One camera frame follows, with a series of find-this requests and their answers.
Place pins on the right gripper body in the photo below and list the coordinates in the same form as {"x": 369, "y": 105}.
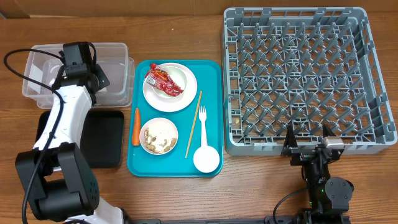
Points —
{"x": 304, "y": 155}

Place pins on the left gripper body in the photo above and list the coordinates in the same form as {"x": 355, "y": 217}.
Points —
{"x": 99, "y": 71}

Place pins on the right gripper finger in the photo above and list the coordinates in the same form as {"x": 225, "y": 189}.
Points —
{"x": 327, "y": 132}
{"x": 290, "y": 140}

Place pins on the red snack wrapper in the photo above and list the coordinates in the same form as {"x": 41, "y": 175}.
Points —
{"x": 161, "y": 80}

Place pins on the white bowl with food scraps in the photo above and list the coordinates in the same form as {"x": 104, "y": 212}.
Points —
{"x": 158, "y": 136}

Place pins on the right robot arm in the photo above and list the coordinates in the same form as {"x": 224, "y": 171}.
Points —
{"x": 328, "y": 196}

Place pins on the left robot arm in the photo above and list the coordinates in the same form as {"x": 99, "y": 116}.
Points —
{"x": 57, "y": 180}

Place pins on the clear plastic bin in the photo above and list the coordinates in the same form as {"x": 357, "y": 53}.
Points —
{"x": 111, "y": 56}

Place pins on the black plastic tray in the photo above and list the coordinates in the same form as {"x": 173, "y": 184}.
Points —
{"x": 96, "y": 139}

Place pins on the orange carrot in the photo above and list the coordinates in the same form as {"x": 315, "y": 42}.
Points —
{"x": 136, "y": 128}

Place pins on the large white plate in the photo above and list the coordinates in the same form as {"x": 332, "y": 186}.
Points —
{"x": 176, "y": 104}

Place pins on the grey dish rack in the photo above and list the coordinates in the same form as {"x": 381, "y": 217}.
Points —
{"x": 302, "y": 68}

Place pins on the small white bowl on plate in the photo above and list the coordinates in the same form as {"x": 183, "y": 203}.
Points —
{"x": 178, "y": 76}

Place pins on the teal plastic tray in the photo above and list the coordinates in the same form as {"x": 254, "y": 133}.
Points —
{"x": 175, "y": 164}

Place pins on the small white round cup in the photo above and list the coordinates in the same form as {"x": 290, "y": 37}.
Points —
{"x": 206, "y": 159}

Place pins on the white plastic fork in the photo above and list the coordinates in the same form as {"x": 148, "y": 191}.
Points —
{"x": 203, "y": 117}

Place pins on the wooden chopstick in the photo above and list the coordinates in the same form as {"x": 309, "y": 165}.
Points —
{"x": 193, "y": 124}

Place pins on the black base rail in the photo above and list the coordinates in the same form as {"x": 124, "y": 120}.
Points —
{"x": 266, "y": 220}

